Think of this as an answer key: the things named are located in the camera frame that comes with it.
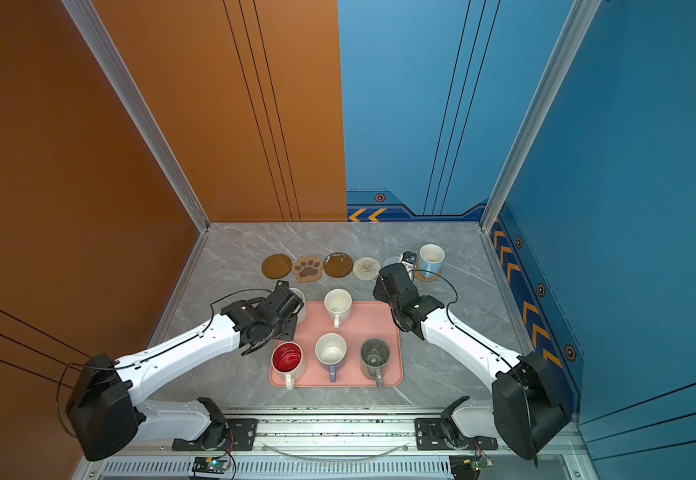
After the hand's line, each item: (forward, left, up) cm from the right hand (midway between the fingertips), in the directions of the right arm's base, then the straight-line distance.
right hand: (382, 282), depth 86 cm
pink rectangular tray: (-4, +5, -17) cm, 18 cm away
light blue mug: (+14, -17, -6) cm, 23 cm away
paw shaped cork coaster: (+15, +26, -13) cm, 32 cm away
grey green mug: (-18, +3, -12) cm, 21 cm away
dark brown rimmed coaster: (+18, +15, -14) cm, 27 cm away
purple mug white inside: (-14, +15, -13) cm, 25 cm away
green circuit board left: (-42, +42, -15) cm, 61 cm away
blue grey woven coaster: (+19, -5, -14) cm, 24 cm away
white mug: (-16, +20, +12) cm, 28 cm away
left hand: (-10, +27, -5) cm, 29 cm away
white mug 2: (-2, +13, -10) cm, 17 cm away
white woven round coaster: (+15, +4, -14) cm, 21 cm away
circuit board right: (-42, -19, -17) cm, 49 cm away
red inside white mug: (-18, +27, -11) cm, 34 cm away
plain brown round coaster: (+17, +37, -14) cm, 44 cm away
